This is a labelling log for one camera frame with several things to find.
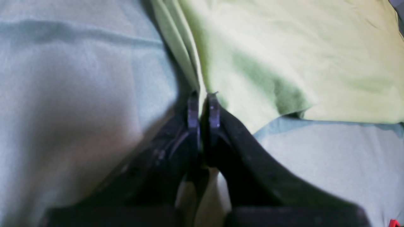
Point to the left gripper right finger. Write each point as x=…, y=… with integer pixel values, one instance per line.
x=262, y=192

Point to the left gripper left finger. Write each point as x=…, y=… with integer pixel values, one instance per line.
x=142, y=190

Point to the light yellow-green T-shirt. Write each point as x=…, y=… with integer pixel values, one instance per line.
x=319, y=82

